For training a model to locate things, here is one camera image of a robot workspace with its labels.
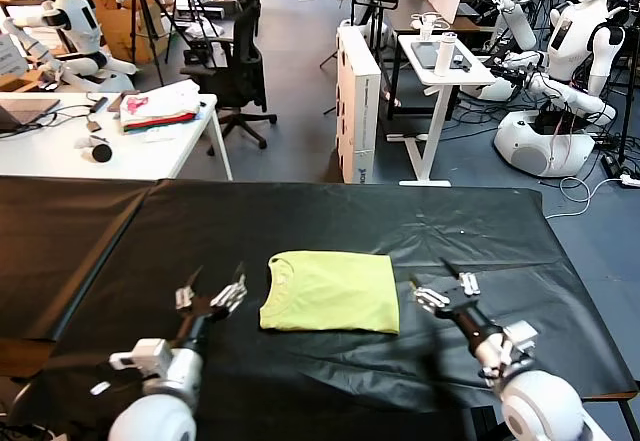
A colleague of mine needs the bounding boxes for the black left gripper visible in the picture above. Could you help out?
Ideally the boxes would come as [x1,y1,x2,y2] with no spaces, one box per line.
[175,261,249,350]

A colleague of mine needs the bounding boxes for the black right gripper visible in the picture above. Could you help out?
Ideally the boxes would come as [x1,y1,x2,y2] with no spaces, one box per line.
[409,257,504,358]

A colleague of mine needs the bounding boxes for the yellow-green t-shirt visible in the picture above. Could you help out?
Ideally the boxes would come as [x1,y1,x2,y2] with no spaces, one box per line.
[258,249,401,336]

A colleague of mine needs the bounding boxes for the stack of folded clothes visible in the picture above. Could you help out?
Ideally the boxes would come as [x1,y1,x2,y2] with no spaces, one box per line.
[119,79,204,136]

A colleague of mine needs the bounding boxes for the black vinyl table cover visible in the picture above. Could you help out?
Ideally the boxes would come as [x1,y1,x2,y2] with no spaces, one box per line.
[9,179,640,441]
[0,175,166,343]

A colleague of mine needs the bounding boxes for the clear plastic bag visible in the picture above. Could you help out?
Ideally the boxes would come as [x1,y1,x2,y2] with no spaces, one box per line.
[143,125,180,143]

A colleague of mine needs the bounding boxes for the white standing desk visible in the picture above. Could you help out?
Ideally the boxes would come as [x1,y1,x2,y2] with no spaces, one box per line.
[387,33,497,187]

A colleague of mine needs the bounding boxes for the white office desk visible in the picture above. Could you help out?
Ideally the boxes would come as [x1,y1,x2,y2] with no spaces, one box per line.
[0,91,235,182]

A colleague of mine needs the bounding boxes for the tall white cardboard box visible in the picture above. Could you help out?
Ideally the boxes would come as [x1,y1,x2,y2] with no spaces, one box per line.
[335,25,382,185]

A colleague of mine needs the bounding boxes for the white insulated bottle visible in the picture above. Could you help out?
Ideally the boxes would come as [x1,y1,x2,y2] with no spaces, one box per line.
[433,31,459,78]

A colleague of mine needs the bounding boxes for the dark tablet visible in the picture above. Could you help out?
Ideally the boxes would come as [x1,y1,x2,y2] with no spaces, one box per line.
[410,40,472,71]

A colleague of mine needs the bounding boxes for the black office chair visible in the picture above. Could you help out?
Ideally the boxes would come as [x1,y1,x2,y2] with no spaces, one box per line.
[179,0,279,157]

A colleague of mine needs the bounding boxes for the grey laptop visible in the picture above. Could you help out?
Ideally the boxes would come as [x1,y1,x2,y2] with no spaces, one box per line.
[0,98,62,136]

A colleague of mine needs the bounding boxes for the white vr controllers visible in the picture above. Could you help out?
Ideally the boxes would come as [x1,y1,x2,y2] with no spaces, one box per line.
[410,12,449,42]

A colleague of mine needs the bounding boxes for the black stand pole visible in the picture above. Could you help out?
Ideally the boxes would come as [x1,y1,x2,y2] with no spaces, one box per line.
[617,10,640,167]

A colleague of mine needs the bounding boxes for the dark wooden table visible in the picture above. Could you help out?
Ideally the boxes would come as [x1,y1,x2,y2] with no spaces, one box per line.
[389,3,496,35]

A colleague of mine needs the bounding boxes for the white humanoid robot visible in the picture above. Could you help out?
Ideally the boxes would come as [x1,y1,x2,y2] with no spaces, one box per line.
[459,0,574,102]
[0,0,139,93]
[492,0,632,178]

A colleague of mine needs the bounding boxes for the brown cardboard box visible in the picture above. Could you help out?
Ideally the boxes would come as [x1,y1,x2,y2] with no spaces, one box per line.
[92,0,171,67]

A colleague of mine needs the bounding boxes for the white paper sign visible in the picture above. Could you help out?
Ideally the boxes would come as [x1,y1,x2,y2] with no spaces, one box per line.
[0,34,31,78]

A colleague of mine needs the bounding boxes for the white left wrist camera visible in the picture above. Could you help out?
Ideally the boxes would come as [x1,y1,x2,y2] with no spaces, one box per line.
[108,338,174,380]

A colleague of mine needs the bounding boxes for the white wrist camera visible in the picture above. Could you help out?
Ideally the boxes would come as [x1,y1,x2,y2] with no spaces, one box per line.
[499,319,540,362]
[108,338,174,380]

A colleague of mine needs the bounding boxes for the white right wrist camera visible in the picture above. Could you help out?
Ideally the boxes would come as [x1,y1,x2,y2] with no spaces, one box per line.
[499,319,540,362]

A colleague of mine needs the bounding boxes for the white floor cable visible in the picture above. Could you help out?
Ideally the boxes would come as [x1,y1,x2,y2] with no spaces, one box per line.
[544,175,626,221]

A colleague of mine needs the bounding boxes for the black camera tripod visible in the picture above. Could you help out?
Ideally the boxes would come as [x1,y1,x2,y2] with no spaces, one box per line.
[164,0,226,70]
[117,0,194,87]

